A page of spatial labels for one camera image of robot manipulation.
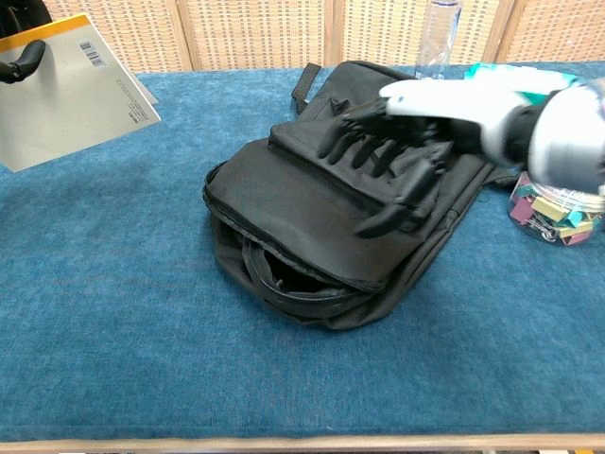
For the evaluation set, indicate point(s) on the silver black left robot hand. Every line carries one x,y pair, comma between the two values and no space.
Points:
28,59

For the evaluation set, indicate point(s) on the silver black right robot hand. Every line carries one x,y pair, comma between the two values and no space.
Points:
449,101

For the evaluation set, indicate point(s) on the white book with orange edge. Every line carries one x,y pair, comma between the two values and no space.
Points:
75,104

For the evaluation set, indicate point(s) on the black backpack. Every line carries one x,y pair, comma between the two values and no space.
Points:
293,213

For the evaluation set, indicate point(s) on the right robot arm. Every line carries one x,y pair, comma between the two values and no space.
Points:
567,137

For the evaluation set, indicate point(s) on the teal wet wipes pack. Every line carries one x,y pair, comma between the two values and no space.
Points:
496,71

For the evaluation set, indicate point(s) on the clear plastic water bottle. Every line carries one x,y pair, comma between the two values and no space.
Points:
439,42

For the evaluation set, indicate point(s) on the clear jar of binder clips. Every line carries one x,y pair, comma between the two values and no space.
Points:
553,222

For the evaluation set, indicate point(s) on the woven wooden folding screen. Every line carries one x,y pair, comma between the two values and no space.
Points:
264,33

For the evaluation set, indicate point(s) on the blue carpet table mat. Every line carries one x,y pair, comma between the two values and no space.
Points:
118,284

